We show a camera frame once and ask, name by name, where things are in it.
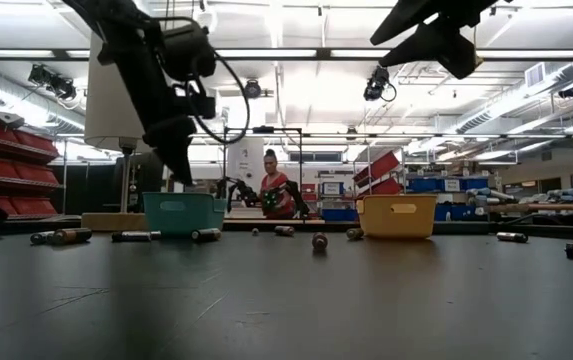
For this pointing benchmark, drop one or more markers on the round black ceiling camera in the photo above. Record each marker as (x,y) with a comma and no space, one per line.
(252,90)

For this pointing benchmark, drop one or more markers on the black ceiling device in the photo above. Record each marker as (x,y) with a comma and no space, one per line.
(570,91)

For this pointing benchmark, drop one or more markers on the blue storage bin row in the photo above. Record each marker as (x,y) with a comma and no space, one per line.
(426,185)

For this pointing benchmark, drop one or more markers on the yellow plastic bin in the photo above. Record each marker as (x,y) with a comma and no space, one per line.
(396,220)

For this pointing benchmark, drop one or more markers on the wooden workbench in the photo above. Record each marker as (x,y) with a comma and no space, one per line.
(556,206)

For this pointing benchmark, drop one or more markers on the black overhead frame bar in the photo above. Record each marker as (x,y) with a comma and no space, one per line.
(324,53)

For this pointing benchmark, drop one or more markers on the black overhead camera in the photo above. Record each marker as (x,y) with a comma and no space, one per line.
(377,82)

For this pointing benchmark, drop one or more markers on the black background robot arm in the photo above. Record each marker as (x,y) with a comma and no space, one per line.
(298,195)
(246,192)

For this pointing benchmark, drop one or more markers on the person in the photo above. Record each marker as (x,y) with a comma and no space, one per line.
(271,165)

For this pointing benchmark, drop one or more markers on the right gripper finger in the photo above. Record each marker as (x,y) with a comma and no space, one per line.
(406,20)
(431,45)

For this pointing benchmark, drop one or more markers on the white cylindrical column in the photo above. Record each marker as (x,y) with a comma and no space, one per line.
(246,160)

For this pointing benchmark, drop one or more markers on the white shade table lamp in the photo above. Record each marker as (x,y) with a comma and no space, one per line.
(111,115)

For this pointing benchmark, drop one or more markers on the tilted red storage bins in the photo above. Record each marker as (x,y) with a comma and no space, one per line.
(378,170)

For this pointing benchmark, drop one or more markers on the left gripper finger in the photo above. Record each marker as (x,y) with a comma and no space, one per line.
(178,160)

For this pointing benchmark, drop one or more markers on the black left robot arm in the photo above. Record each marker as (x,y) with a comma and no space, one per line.
(116,20)

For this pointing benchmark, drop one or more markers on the white ceiling air vent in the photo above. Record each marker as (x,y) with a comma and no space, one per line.
(535,75)

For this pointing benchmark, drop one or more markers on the teal plastic bin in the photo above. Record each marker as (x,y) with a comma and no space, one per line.
(181,215)

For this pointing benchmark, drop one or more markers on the white blue sign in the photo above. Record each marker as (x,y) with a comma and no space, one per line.
(332,188)

